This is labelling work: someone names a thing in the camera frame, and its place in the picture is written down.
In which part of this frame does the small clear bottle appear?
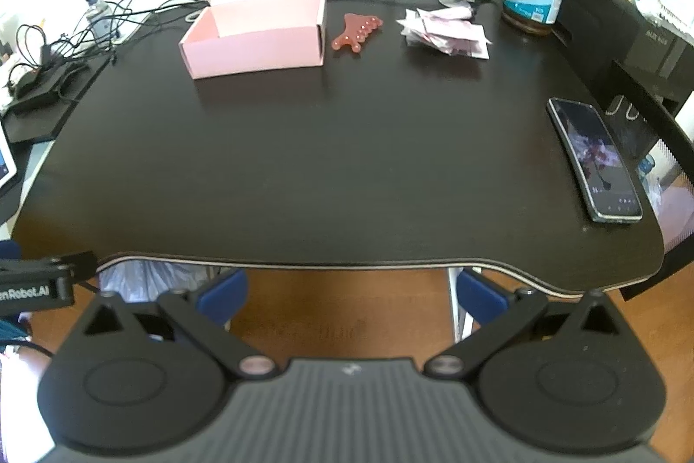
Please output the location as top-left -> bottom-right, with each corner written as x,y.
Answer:
85,0 -> 115,35

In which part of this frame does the pink nail sticker packet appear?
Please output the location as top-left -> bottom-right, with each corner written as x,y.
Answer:
417,6 -> 475,24

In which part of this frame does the white plastic bag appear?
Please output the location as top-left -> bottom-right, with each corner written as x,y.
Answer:
100,259 -> 218,301

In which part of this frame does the pink foil packet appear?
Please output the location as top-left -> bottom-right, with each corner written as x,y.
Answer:
428,21 -> 491,59

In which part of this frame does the white instruction packet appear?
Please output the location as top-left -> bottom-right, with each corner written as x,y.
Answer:
397,10 -> 435,47

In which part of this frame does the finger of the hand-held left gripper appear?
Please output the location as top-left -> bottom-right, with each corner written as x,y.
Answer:
51,251 -> 98,285

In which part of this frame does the black box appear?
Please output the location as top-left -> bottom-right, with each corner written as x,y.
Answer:
554,0 -> 694,76

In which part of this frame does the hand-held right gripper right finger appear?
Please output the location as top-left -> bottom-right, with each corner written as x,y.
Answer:
424,269 -> 622,380

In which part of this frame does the black power adapter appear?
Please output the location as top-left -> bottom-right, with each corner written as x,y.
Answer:
11,64 -> 90,114

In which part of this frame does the tangle of black cables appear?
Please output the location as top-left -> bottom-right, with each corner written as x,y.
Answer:
16,0 -> 210,79

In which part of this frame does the white desk leg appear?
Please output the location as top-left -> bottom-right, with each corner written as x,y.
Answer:
447,268 -> 472,345

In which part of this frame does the black smartphone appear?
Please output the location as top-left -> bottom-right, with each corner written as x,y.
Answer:
547,97 -> 644,224

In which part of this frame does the red massage comb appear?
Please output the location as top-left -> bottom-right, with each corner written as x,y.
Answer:
332,13 -> 385,56

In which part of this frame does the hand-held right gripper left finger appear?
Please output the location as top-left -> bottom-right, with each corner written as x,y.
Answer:
81,269 -> 276,380

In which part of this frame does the black wooden desktop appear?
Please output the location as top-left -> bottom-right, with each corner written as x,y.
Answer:
11,0 -> 665,301

